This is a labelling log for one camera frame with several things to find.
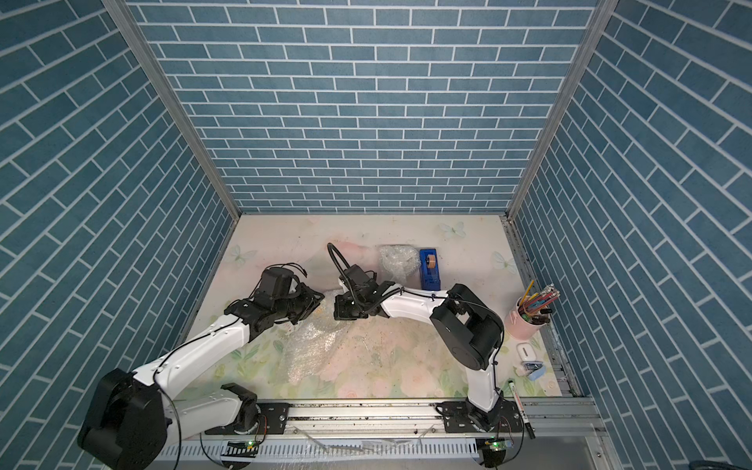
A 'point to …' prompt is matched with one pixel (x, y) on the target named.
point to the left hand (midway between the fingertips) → (332, 299)
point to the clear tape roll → (431, 261)
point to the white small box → (526, 352)
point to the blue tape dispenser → (430, 277)
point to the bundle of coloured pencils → (539, 302)
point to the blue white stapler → (537, 368)
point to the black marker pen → (528, 428)
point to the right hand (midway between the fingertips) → (333, 315)
